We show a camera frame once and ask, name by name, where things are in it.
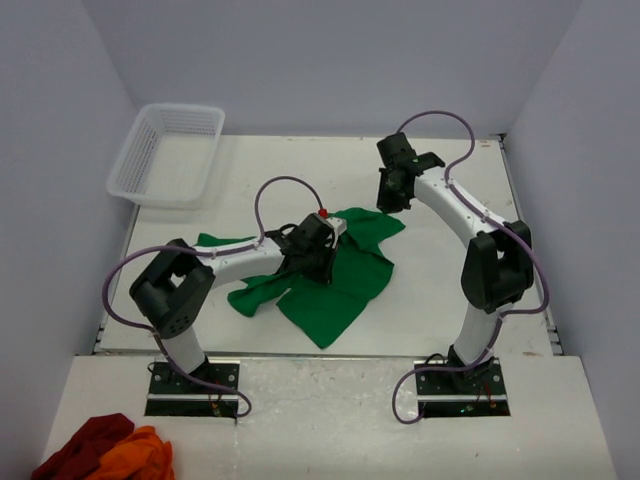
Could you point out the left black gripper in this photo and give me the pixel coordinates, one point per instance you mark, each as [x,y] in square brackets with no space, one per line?
[322,275]

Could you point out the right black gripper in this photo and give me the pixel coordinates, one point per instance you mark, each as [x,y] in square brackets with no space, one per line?
[386,204]

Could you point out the green t shirt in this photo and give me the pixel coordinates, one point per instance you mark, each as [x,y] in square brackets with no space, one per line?
[323,312]

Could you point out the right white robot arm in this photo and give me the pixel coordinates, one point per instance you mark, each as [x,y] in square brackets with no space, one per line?
[496,271]

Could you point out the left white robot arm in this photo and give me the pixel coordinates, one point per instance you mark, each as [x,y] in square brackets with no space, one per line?
[172,289]

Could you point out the white plastic basket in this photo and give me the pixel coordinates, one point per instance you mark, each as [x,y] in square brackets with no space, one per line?
[167,157]

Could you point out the orange t shirt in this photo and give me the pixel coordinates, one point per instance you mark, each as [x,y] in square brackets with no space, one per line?
[141,455]

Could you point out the dark red t shirt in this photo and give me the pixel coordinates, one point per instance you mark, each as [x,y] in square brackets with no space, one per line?
[81,454]

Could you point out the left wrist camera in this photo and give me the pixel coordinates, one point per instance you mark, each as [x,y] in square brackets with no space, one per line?
[339,225]

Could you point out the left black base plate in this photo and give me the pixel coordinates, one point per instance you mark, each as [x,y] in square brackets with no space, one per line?
[170,395]

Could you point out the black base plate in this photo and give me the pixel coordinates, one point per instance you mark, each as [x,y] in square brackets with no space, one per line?
[170,395]
[478,393]

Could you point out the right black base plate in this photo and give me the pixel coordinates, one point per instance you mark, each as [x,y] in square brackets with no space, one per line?
[478,393]

